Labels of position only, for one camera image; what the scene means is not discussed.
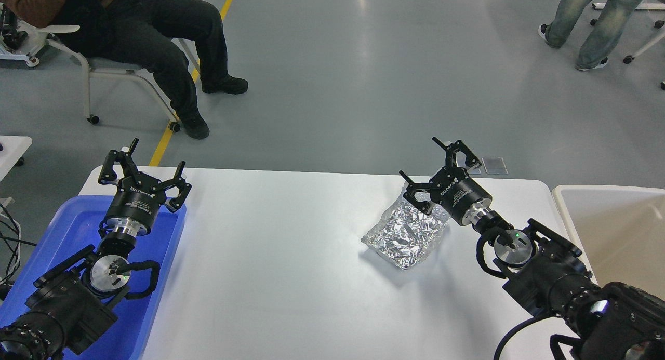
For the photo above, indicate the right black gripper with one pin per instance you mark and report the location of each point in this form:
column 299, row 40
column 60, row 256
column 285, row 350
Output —
column 458, row 195

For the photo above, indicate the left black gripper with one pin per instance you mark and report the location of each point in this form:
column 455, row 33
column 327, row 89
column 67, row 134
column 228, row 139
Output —
column 136, row 200

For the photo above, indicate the silver foil bag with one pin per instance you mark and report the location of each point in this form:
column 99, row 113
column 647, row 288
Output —
column 404, row 236

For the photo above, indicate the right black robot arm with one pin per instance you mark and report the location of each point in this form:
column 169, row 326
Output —
column 543, row 271

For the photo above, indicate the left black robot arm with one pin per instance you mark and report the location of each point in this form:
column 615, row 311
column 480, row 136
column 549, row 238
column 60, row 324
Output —
column 72, row 306

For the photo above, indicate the right metal floor plate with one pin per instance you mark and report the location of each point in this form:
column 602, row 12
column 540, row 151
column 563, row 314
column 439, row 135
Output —
column 495, row 166

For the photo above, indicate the blue plastic tray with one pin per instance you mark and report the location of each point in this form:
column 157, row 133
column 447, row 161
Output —
column 74, row 226

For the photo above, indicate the white wheeled chair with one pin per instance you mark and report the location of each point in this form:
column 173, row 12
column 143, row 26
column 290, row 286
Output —
column 104, row 68

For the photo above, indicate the white side table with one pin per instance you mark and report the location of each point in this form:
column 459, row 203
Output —
column 13, row 149

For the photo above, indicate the seated person dark trousers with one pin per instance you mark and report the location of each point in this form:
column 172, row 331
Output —
column 141, row 32

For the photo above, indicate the beige plastic bin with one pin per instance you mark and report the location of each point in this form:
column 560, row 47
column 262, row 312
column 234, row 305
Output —
column 620, row 230

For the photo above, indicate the white equipment cart base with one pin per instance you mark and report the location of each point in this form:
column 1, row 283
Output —
column 20, row 40

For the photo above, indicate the white chair base right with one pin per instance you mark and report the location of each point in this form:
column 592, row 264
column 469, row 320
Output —
column 641, row 45

